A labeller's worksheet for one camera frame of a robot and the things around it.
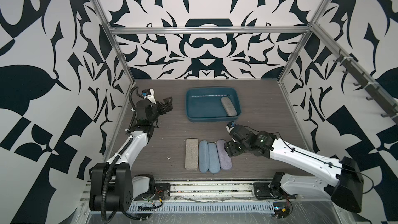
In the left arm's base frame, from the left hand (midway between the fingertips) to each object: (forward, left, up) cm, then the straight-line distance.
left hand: (163, 97), depth 85 cm
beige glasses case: (-25, -15, -17) cm, 34 cm away
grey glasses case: (+4, -39, -17) cm, 43 cm away
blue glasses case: (-32, -26, -18) cm, 45 cm away
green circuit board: (-50, -54, -21) cm, 77 cm away
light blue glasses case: (-27, -21, -16) cm, 38 cm away
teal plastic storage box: (+8, -23, -19) cm, 31 cm away
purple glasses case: (-30, -32, -18) cm, 47 cm away
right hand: (-23, -34, -11) cm, 42 cm away
